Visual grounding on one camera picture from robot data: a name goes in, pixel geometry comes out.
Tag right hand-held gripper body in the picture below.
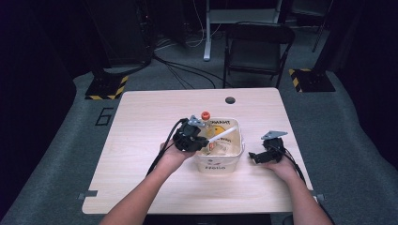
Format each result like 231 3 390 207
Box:
260 129 289 164

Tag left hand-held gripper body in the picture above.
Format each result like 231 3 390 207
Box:
172 114 208 154

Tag white straw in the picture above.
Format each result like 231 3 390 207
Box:
207 126 237 144

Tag white bin with smiley face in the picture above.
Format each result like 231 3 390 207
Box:
191 117 246 174

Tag clear bottle with red cap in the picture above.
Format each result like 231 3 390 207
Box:
200 111 219 141

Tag person's right hand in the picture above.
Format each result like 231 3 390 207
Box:
260 151 303 186

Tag person's left hand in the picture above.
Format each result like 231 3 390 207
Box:
159 140 197 176

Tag black folding chair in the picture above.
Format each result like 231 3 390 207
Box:
222 21 297 90

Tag black cabinet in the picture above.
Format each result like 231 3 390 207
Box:
84 0 155 69

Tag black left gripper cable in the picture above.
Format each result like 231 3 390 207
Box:
145 117 190 177

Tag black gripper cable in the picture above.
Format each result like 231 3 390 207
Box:
271 143 336 225
145 117 190 177

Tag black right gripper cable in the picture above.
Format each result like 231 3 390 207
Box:
271 143 336 225

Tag black floor cable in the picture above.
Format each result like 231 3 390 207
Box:
152 53 234 90

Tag black yellow striped base plate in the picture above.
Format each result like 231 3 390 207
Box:
84 69 130 101
287 67 337 94

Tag white desk frame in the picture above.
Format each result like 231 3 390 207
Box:
203 0 284 62

